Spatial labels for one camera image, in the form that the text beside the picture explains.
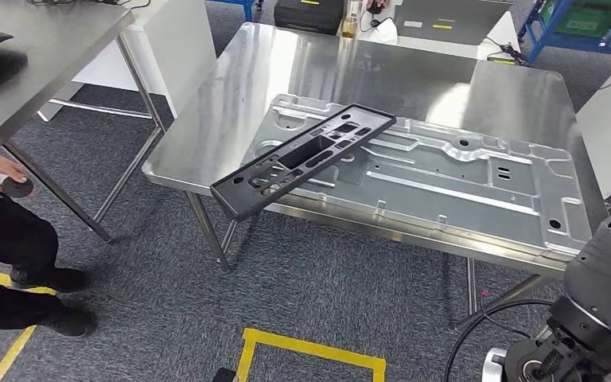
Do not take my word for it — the grey laptop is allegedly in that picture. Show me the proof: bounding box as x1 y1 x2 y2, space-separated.
394 0 515 47

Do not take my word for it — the yellow floor tape square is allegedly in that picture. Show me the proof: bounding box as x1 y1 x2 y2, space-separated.
235 327 387 382

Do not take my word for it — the black plastic plate bracket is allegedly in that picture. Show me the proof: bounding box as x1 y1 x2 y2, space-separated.
210 103 397 223

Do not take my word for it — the clear bottle black lid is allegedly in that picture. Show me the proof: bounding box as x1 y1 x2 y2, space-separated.
341 0 364 39

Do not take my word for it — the black round disc tool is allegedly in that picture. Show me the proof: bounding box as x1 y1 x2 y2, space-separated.
0 168 35 199

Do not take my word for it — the stamped sheet metal panel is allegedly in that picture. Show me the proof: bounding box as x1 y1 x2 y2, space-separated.
242 93 593 259

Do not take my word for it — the white cabinet desk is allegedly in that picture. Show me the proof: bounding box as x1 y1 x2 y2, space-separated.
37 0 218 119

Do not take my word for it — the person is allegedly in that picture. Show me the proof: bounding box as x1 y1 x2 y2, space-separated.
0 131 99 339

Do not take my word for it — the green plastic crate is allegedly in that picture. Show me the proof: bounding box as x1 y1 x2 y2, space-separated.
555 0 611 38

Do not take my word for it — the white crumpled tissue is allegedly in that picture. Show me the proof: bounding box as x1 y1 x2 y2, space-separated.
371 17 399 45

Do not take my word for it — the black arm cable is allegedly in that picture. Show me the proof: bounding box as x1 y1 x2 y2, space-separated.
444 299 555 382

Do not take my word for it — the black carry case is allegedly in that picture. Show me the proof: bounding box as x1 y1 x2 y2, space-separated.
274 0 345 37

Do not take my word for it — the blue storage rack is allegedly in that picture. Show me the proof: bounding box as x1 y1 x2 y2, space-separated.
516 0 611 67

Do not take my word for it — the black power cable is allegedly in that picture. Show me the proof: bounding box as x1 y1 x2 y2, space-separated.
481 35 529 67

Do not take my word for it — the person's hand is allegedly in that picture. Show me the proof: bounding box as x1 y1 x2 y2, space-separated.
0 153 29 186

